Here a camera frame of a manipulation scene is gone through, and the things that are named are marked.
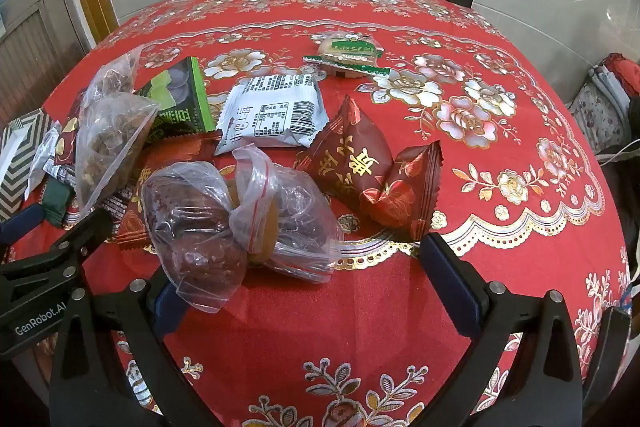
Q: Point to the red gold pyramid packet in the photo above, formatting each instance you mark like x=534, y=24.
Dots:
x=345, y=152
x=405, y=192

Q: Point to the clear bag of walnuts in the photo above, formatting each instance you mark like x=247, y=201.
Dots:
x=110, y=147
x=112, y=77

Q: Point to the clear zip bag red seal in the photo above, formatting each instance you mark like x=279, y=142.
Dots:
x=300, y=217

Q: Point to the dark green snack packet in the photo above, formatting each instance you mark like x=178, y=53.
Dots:
x=57, y=204

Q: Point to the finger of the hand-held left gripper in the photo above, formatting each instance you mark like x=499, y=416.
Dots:
x=60, y=252
x=20, y=226

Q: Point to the striped gift box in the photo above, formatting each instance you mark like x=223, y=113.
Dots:
x=15, y=157

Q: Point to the ribbed metal door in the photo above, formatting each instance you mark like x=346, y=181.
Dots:
x=30, y=52

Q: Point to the dark red snack packet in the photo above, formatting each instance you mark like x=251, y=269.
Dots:
x=67, y=142

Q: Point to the pile of folded cloth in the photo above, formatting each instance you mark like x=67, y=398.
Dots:
x=600, y=107

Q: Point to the red floral tablecloth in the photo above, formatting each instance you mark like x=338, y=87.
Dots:
x=350, y=322

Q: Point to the silver white snack packet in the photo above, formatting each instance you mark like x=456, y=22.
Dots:
x=42, y=157

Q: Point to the dark snack bar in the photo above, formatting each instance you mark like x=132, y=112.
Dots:
x=65, y=174

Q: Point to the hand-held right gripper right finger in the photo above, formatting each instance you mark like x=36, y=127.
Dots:
x=450, y=282

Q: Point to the clear bag of dark dates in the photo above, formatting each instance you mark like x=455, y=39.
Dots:
x=195, y=237

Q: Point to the white barcode snack packet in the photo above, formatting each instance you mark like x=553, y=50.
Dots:
x=270, y=117

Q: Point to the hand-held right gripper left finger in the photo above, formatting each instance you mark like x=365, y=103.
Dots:
x=162, y=304

